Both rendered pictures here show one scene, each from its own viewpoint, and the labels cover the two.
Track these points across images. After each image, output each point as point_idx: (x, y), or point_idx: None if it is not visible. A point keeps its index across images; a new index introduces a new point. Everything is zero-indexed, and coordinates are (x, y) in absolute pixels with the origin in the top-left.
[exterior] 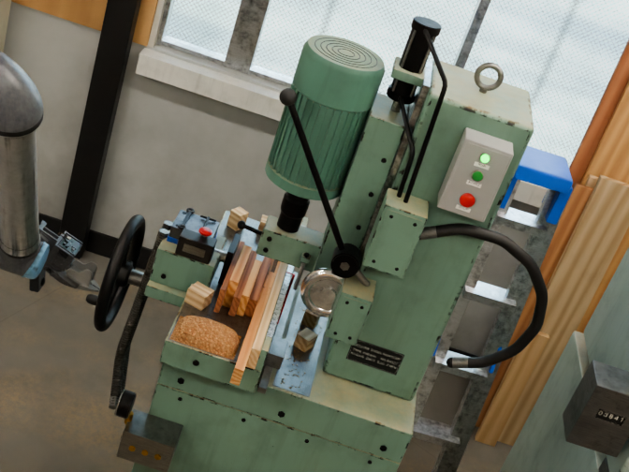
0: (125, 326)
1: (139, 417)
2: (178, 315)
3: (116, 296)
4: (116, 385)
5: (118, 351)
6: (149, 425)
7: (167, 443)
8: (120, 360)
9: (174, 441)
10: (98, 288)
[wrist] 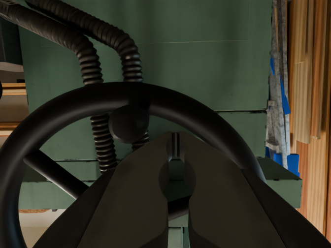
0: (92, 116)
1: (4, 64)
2: (44, 208)
3: (176, 123)
4: (29, 30)
5: (78, 57)
6: (7, 67)
7: (10, 71)
8: (70, 49)
9: (21, 71)
10: (175, 140)
